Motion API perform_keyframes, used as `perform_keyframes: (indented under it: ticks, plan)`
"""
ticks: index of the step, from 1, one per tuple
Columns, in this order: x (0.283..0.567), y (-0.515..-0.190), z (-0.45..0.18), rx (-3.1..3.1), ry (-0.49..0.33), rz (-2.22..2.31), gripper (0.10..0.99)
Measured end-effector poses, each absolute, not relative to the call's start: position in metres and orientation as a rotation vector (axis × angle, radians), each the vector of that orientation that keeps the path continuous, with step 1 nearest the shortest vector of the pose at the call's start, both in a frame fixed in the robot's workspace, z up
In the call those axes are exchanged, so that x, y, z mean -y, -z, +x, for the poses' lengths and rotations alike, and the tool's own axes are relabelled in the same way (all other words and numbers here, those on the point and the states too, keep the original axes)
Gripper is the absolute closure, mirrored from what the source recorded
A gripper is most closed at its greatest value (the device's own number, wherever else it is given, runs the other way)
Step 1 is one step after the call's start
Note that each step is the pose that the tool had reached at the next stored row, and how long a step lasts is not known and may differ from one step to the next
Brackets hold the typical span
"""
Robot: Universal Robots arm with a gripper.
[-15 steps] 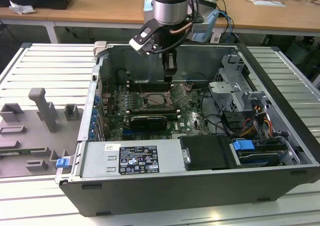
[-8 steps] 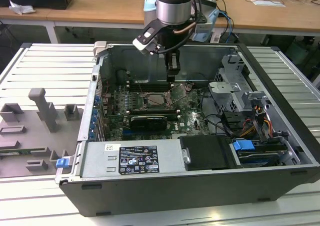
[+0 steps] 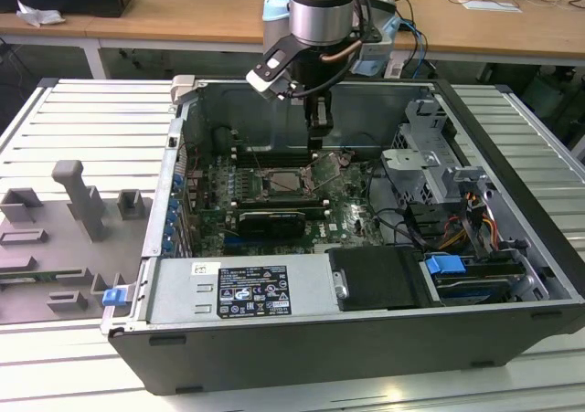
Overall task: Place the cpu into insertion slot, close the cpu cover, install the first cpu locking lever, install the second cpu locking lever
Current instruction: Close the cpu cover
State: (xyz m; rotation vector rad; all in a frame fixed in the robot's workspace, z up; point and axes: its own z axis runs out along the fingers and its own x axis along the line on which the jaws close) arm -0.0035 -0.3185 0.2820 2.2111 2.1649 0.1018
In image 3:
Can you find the wooden desk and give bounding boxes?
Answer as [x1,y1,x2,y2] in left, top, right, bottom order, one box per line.
[0,0,585,69]

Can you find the black open PC case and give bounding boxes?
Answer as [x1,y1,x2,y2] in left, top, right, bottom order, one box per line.
[100,74,585,397]

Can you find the grey case release handle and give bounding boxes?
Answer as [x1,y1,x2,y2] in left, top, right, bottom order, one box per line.
[169,74,197,107]

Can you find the black RAM slot bank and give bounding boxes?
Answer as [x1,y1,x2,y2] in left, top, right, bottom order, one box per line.
[233,149,319,167]
[231,195,331,217]

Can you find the blue plastic case latch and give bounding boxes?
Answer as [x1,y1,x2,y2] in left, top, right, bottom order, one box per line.
[101,287,127,308]

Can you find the orange and yellow wires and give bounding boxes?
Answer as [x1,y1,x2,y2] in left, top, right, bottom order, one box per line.
[438,191,499,251]

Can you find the blue cable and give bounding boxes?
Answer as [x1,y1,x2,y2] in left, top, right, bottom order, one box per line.
[400,18,430,82]

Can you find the blue expansion slot clips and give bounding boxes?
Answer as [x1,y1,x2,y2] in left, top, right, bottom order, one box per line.
[165,169,183,254]

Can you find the crumpled white paper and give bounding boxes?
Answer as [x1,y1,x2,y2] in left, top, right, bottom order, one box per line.
[16,0,66,28]

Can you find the CPU socket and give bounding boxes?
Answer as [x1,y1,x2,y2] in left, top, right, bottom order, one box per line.
[257,168,317,201]

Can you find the black graphics card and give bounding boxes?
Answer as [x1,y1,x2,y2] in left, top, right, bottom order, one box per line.
[237,209,308,240]

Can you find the grey power supply unit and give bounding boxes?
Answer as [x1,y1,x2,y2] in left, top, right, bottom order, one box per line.
[145,254,342,326]

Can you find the hard disk in blue carrier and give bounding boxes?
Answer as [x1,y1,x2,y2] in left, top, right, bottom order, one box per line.
[422,252,531,306]

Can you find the green motherboard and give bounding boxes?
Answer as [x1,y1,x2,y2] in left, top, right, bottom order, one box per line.
[185,149,388,256]

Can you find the grey metal drive cage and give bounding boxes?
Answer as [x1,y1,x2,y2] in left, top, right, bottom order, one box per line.
[379,97,497,207]

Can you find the black round board component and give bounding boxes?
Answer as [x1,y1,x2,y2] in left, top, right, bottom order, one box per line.
[211,126,237,152]

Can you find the grey parts rack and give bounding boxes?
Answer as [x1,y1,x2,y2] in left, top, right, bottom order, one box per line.
[0,159,154,326]

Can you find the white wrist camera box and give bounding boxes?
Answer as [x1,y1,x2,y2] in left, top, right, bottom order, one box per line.
[245,45,299,102]

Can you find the metal socket cover frame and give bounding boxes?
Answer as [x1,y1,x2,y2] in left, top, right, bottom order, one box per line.
[302,153,343,191]

